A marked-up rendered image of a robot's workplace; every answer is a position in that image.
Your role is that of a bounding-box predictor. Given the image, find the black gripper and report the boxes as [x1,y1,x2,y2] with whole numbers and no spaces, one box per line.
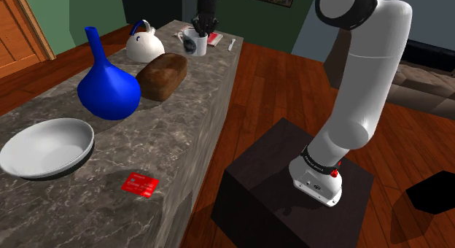
[191,0,219,38]

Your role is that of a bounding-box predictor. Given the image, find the red booklet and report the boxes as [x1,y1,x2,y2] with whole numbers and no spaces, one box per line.
[207,31,224,47]

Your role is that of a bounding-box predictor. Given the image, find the white mug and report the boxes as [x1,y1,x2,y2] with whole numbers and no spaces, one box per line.
[177,28,209,58]

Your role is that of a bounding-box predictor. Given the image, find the pale magazine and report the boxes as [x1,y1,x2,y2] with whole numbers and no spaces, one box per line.
[172,25,193,39]

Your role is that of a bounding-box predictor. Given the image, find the brown bread loaf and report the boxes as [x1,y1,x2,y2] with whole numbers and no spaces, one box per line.
[135,52,189,103]

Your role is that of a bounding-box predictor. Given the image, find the blue long-necked vase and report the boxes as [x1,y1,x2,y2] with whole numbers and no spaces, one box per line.
[77,26,142,121]

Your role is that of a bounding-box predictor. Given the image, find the red card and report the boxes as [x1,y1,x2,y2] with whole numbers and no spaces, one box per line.
[120,171,160,198]

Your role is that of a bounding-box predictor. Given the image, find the dark robot stand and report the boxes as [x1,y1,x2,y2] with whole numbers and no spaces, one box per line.
[210,117,376,248]

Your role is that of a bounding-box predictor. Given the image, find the orange wooden door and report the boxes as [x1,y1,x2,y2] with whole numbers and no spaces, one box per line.
[0,0,57,80]

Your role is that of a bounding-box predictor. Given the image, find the white bowl with dark base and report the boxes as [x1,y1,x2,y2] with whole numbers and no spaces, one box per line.
[0,117,96,182]

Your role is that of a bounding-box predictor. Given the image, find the brown sofa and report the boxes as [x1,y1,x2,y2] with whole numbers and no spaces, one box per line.
[386,60,455,120]

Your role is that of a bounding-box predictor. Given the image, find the black box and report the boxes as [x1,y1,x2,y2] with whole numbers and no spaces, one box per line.
[405,170,455,216]

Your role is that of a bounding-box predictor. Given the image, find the white kettle with blue handle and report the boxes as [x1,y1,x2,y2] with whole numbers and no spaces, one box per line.
[125,19,166,64]

